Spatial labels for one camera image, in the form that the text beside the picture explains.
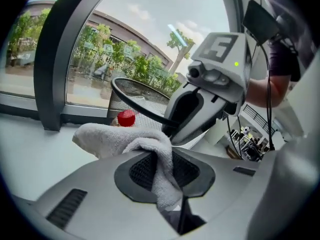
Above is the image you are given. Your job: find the tall tree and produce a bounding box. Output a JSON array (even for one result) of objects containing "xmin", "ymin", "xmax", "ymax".
[{"xmin": 166, "ymin": 28, "xmax": 196, "ymax": 75}]

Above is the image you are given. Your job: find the green hedge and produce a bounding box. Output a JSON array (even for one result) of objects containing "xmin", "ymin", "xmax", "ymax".
[{"xmin": 72, "ymin": 23, "xmax": 183, "ymax": 97}]

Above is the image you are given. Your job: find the black railing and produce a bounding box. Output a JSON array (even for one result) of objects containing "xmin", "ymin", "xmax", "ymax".
[{"xmin": 242, "ymin": 103, "xmax": 277, "ymax": 136}]

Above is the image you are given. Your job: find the white cloth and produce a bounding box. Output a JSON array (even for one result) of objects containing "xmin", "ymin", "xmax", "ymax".
[{"xmin": 72, "ymin": 122, "xmax": 185, "ymax": 211}]

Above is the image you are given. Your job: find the black mesh trash bin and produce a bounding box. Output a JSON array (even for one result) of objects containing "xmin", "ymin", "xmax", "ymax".
[{"xmin": 107, "ymin": 76, "xmax": 210, "ymax": 146}]

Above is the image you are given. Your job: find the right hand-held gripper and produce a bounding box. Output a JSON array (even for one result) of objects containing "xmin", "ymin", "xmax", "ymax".
[{"xmin": 163, "ymin": 32, "xmax": 253, "ymax": 146}]

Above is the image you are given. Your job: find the brown curved building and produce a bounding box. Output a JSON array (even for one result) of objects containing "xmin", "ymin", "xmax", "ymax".
[{"xmin": 24, "ymin": 0, "xmax": 175, "ymax": 71}]

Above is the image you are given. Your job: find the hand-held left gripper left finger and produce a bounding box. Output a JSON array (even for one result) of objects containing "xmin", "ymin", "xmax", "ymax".
[{"xmin": 32, "ymin": 150, "xmax": 180, "ymax": 240}]

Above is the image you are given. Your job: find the black cable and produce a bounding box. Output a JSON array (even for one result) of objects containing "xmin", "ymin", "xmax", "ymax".
[
  {"xmin": 226, "ymin": 115, "xmax": 244, "ymax": 160},
  {"xmin": 259, "ymin": 43, "xmax": 276, "ymax": 152}
]

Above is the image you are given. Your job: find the black box device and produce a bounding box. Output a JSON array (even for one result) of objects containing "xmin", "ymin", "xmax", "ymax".
[{"xmin": 241, "ymin": 0, "xmax": 281, "ymax": 46}]

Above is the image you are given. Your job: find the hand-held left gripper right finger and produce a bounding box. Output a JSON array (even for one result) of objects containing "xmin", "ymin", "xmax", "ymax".
[{"xmin": 171, "ymin": 146, "xmax": 266, "ymax": 240}]

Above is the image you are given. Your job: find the person's right forearm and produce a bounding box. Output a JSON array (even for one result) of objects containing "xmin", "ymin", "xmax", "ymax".
[{"xmin": 245, "ymin": 74, "xmax": 293, "ymax": 109}]

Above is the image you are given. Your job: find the dark gray window frame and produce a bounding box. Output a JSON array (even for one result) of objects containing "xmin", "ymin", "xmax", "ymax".
[{"xmin": 0, "ymin": 0, "xmax": 126, "ymax": 132}]

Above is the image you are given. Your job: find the red round object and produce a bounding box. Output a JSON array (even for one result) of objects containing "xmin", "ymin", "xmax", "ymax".
[{"xmin": 117, "ymin": 109, "xmax": 137, "ymax": 128}]

